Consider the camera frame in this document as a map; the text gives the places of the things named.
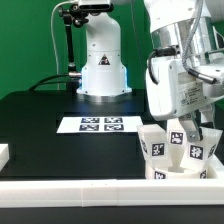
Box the black cables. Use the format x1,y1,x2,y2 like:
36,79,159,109
28,73,81,92

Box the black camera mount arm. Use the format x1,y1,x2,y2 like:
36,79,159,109
59,4,88,94

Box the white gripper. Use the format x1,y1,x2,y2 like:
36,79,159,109
146,53,224,142

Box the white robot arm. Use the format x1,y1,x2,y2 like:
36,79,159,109
72,0,224,142

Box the white cable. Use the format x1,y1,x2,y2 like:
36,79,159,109
50,0,79,91

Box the white block at left edge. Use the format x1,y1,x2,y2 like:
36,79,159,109
0,144,9,171

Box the white obstacle wall frame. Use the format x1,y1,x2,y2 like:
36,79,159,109
0,158,224,208

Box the white sheet with tags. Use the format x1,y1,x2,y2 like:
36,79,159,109
57,116,142,134

